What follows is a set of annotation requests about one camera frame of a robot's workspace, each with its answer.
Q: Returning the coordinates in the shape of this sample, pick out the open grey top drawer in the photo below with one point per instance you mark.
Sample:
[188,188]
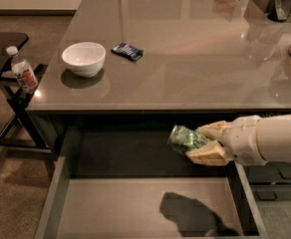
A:
[131,185]

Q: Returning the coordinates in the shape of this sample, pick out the lower dark drawers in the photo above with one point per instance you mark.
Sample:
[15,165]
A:
[271,182]

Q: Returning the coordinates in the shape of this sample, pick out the green soda can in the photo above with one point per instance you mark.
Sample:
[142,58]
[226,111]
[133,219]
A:
[183,139]

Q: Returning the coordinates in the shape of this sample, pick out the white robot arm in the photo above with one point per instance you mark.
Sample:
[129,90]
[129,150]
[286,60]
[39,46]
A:
[273,138]

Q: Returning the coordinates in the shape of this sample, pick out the blue snack packet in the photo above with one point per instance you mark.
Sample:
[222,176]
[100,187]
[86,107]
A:
[127,51]

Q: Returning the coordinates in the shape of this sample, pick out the plastic water bottle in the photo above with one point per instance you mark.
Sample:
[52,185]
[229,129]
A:
[22,70]

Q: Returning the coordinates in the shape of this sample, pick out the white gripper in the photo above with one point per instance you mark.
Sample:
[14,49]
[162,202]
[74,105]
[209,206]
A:
[241,139]

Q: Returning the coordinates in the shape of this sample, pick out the white ceramic bowl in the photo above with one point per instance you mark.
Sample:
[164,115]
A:
[84,59]

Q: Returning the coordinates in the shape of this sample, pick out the black side table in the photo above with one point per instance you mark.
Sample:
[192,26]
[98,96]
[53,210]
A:
[18,100]

